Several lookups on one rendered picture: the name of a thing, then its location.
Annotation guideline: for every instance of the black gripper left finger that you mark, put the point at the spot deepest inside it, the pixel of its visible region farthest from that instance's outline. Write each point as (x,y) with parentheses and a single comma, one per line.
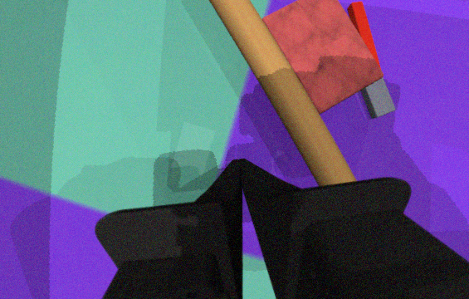
(212,223)

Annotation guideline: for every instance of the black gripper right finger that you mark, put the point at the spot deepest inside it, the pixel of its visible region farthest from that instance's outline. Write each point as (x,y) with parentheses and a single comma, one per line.
(280,213)

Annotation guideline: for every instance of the long tan wooden pole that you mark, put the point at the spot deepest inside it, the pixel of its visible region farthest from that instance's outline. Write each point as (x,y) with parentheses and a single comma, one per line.
(312,138)

